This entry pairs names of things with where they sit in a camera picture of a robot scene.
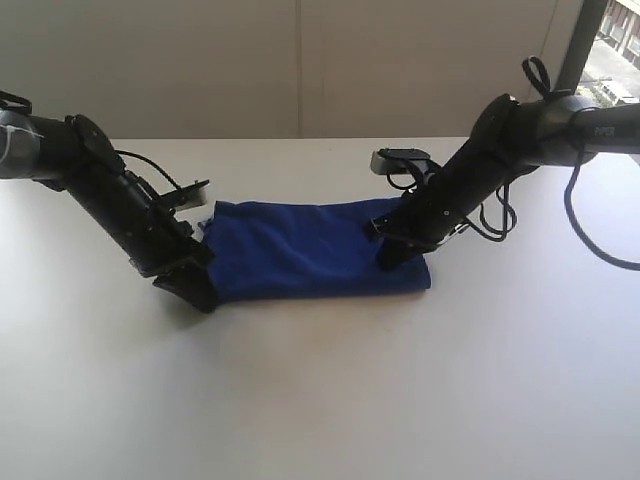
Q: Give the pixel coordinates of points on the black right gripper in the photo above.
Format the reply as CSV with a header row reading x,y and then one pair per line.
x,y
436,205

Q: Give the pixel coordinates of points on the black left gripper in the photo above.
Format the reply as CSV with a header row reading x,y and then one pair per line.
x,y
155,242

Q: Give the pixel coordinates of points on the blue microfiber towel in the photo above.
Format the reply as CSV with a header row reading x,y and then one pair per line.
x,y
267,251

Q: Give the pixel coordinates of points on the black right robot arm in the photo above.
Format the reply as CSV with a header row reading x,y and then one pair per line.
x,y
563,130

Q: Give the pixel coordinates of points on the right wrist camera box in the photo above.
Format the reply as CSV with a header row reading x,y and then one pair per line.
x,y
397,161

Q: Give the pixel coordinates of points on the dark window frame post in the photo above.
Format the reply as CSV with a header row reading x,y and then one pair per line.
x,y
587,25

